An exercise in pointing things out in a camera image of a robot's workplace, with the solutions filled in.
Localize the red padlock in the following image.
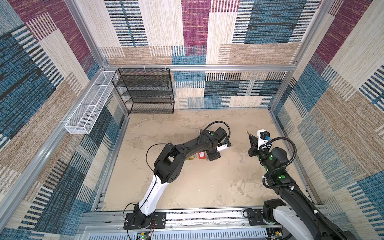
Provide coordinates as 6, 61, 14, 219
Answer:
198, 152, 207, 160

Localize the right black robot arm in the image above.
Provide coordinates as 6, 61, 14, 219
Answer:
248, 130, 356, 240

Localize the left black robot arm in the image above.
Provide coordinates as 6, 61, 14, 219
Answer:
133, 125, 231, 228

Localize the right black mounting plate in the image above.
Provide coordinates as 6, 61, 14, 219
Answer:
245, 208, 267, 226

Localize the black mounting plate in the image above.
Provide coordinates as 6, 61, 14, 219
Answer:
245, 208, 267, 226
124, 212, 167, 230

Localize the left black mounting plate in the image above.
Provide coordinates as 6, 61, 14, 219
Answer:
124, 212, 167, 230

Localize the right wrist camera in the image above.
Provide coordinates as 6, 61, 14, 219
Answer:
257, 130, 271, 151

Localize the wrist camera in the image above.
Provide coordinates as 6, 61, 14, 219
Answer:
217, 141, 232, 152
257, 130, 271, 151

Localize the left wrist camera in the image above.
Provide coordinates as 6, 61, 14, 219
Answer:
217, 141, 232, 152

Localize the left black cable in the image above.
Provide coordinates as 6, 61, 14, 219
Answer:
202, 120, 232, 145

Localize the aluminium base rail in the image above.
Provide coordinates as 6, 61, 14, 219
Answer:
75, 206, 296, 240

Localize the black wire shelf rack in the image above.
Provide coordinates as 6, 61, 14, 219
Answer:
112, 68, 175, 114

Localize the right black corrugated cable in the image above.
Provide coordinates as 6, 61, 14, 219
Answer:
262, 136, 349, 240

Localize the white wire mesh basket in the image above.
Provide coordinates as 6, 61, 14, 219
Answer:
65, 71, 115, 135

